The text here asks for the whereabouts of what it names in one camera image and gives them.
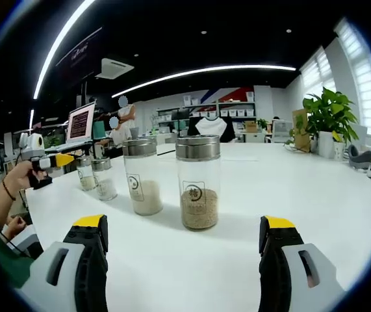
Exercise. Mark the person's left hand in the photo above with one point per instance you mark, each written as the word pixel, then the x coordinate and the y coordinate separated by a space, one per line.
pixel 21 177

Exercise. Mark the large potted green plant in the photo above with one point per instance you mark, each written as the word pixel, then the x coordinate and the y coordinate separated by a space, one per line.
pixel 331 110

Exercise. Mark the white open laptop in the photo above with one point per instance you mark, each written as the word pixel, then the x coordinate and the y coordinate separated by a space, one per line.
pixel 81 123

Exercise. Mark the tall seasoning bottle brown contents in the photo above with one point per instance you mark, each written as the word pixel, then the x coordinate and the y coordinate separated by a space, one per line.
pixel 199 208

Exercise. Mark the leafy office plant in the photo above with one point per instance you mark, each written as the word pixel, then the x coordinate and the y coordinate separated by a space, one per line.
pixel 53 142

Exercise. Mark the ceiling light strip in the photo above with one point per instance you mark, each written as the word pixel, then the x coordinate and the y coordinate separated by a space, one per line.
pixel 289 68
pixel 31 120
pixel 36 92

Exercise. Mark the teal panel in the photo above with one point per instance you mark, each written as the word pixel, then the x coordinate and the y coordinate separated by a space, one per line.
pixel 100 130

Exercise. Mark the ceiling air conditioner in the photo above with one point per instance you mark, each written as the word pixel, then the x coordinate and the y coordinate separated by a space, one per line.
pixel 115 68

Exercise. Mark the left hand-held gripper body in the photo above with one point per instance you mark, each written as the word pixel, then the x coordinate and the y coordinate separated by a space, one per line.
pixel 32 143

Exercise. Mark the small white pot yellow tag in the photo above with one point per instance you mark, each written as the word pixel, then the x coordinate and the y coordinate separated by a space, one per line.
pixel 338 151

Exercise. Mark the grey headset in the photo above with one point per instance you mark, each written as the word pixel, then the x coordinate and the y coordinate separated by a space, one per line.
pixel 362 161

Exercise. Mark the wide white window blind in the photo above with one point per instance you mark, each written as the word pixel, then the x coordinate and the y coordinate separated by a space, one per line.
pixel 367 81

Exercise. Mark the small potted plant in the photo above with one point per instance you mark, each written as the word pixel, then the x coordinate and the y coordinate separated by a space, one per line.
pixel 262 124

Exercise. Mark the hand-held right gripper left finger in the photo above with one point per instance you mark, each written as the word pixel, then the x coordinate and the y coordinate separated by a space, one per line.
pixel 65 269

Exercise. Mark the short seasoning bottle cream contents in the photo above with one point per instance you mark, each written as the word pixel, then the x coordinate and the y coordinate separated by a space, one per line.
pixel 87 182

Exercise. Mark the white mesh office chair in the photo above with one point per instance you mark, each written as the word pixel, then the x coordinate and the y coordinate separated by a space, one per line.
pixel 282 130

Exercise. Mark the black laptop stand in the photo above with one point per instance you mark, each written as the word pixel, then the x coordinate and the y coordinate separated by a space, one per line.
pixel 71 148

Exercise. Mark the small cardboard box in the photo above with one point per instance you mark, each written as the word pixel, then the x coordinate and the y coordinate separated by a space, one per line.
pixel 250 126

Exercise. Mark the narrow white window blind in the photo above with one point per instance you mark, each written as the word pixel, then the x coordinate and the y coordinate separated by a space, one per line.
pixel 318 78

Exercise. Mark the dark hanging sign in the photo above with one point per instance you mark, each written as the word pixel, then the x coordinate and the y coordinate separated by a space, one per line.
pixel 79 52

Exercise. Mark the tall seasoning bottle white contents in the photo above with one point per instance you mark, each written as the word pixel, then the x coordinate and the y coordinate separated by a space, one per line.
pixel 146 198

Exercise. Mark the tall brown cardboard box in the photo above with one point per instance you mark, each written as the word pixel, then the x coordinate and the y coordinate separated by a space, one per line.
pixel 302 136

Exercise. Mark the shelf with white bins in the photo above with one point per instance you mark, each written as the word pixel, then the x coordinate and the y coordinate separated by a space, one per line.
pixel 237 113

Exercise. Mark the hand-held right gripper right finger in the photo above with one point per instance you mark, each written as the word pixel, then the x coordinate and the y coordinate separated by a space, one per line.
pixel 299 273

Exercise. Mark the white grey worn device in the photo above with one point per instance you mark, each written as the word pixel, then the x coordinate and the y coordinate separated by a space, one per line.
pixel 26 242

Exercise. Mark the short seasoning bottle white contents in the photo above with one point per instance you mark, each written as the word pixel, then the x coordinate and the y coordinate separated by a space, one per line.
pixel 105 188

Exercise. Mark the black and white shirt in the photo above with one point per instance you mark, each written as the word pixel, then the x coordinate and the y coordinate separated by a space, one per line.
pixel 212 125

